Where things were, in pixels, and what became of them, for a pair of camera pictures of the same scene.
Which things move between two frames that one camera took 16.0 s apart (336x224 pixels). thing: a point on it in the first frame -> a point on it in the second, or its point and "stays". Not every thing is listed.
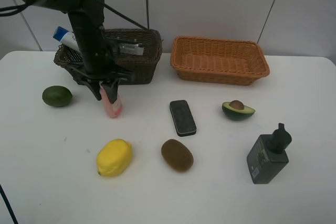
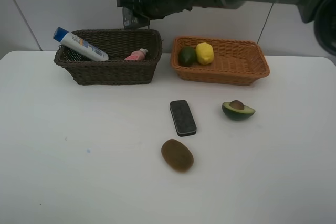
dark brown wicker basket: x=137 y=50 stays
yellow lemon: x=113 y=157 -> x=205 y=53
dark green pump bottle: x=268 y=155 -> x=132 y=21
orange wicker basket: x=218 y=61 stays
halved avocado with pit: x=235 y=110 stays
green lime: x=56 y=96 -> x=187 y=55
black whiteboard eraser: x=184 y=120 stays
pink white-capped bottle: x=113 y=110 -> x=137 y=55
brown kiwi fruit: x=177 y=156 stays
